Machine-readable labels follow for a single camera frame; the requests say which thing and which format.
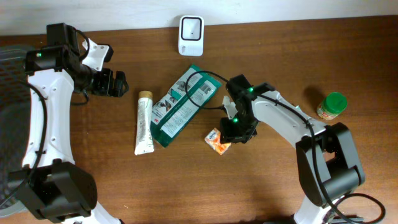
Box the green white wipes package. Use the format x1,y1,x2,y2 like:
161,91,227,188
150,65,221,147

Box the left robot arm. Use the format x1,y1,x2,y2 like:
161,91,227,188
8,23,129,223

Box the white cream tube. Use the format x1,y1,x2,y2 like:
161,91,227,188
134,91,154,156

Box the right black cable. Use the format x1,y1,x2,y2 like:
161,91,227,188
184,70,387,224

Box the orange tissue pack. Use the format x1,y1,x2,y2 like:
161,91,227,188
205,128,232,156

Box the green lid jar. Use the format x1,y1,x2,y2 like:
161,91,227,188
317,92,348,120

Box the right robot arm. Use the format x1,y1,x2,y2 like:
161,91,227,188
220,75,365,223

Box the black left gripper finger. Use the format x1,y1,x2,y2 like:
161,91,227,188
113,83,129,98
114,71,126,85

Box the grey plastic basket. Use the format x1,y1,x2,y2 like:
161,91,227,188
1,44,34,200

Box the white barcode scanner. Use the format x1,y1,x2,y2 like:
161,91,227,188
178,15,205,57

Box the black cable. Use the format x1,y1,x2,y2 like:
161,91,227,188
184,70,387,224
0,29,91,209

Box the left black cable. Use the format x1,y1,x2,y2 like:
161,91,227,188
0,29,91,209

